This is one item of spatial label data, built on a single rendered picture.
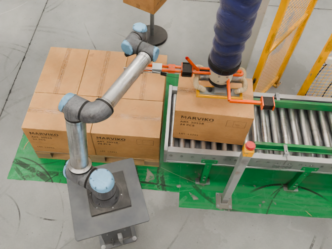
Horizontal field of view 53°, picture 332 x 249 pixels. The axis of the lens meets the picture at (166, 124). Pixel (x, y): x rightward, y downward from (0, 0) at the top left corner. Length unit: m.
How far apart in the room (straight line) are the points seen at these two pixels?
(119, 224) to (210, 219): 1.09
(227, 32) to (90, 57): 1.78
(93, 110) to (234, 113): 1.22
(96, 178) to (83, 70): 1.50
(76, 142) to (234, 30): 1.12
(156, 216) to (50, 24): 2.93
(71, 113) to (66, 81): 1.56
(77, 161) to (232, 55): 1.18
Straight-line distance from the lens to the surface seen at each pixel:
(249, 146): 2.35
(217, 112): 2.57
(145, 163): 3.31
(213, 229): 3.17
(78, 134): 1.93
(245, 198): 3.33
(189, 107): 2.57
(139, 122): 2.96
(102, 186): 2.15
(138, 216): 2.37
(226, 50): 2.19
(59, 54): 3.62
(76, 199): 2.47
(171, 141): 2.85
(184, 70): 2.42
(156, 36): 4.46
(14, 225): 3.37
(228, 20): 2.04
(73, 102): 1.78
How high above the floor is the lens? 2.99
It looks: 56 degrees down
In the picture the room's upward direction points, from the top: 3 degrees clockwise
